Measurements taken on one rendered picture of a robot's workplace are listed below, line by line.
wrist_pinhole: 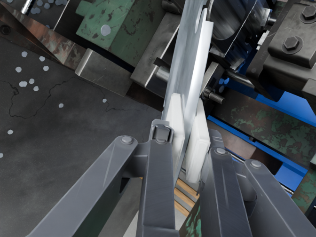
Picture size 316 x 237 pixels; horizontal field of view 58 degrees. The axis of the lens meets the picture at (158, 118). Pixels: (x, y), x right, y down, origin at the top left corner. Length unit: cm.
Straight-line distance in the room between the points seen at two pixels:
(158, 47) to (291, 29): 27
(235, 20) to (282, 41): 14
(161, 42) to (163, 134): 52
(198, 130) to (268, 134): 66
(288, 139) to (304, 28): 33
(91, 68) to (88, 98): 84
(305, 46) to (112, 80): 39
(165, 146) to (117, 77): 52
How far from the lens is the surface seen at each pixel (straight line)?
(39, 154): 149
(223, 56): 69
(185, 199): 173
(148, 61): 66
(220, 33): 64
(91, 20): 72
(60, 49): 65
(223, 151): 16
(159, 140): 15
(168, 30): 67
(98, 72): 63
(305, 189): 71
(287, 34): 58
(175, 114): 18
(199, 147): 16
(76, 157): 160
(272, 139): 82
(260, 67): 61
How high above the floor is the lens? 115
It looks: 39 degrees down
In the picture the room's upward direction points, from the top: 124 degrees clockwise
